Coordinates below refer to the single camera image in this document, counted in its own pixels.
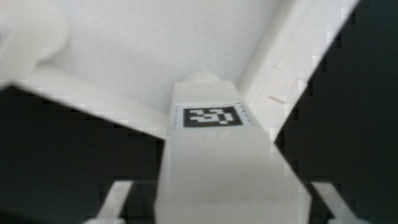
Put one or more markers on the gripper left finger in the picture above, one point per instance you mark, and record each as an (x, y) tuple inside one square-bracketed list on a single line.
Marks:
[(129, 203)]

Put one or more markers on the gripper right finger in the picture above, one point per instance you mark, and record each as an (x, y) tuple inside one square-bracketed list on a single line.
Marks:
[(344, 215)]

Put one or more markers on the white desk top tray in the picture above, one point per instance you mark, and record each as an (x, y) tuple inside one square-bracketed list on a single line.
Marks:
[(145, 41)]

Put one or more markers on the white desk leg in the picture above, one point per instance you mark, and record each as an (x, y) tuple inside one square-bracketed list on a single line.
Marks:
[(227, 183), (35, 31)]

